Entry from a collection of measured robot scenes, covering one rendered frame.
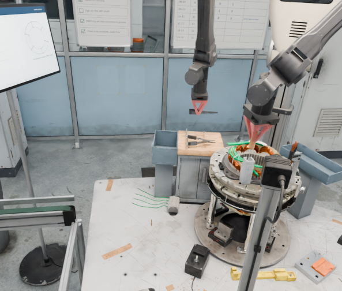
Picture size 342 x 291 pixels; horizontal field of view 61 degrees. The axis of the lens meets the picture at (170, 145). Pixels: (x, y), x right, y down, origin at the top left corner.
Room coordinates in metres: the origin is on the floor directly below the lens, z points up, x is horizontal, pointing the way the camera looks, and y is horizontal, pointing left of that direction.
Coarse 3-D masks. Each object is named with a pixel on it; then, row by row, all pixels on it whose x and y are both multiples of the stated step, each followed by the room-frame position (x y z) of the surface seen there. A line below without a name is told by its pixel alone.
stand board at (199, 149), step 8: (184, 136) 1.17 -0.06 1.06; (200, 136) 1.18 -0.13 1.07; (208, 136) 1.19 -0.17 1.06; (216, 136) 1.19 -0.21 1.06; (184, 144) 1.10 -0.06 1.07; (200, 144) 1.10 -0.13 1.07; (208, 144) 1.11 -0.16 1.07; (216, 144) 1.11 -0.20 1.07; (184, 152) 1.05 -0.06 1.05; (192, 152) 1.05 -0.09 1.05; (200, 152) 1.05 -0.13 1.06; (208, 152) 1.05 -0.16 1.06
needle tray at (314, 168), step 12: (288, 144) 1.15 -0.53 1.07; (300, 144) 1.16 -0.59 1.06; (312, 156) 1.10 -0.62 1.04; (324, 156) 1.05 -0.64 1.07; (300, 168) 1.02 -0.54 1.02; (312, 168) 0.98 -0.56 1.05; (324, 168) 1.03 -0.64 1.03; (336, 168) 0.99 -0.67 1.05; (300, 180) 1.02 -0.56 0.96; (312, 180) 0.99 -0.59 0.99; (324, 180) 0.92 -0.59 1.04; (336, 180) 0.93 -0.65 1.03; (312, 192) 1.00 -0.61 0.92; (300, 204) 0.99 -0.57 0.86; (312, 204) 1.01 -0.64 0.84; (300, 216) 0.99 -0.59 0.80
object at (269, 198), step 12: (264, 192) 0.41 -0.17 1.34; (276, 192) 0.40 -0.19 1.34; (264, 204) 0.41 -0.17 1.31; (276, 204) 0.40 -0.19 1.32; (264, 216) 0.41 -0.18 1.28; (252, 228) 0.43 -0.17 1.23; (264, 228) 0.41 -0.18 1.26; (252, 240) 0.41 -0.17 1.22; (264, 240) 0.40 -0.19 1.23; (252, 252) 0.41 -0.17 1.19; (240, 276) 0.43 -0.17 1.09; (252, 276) 0.41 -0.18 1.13; (240, 288) 0.41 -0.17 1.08; (252, 288) 0.40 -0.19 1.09
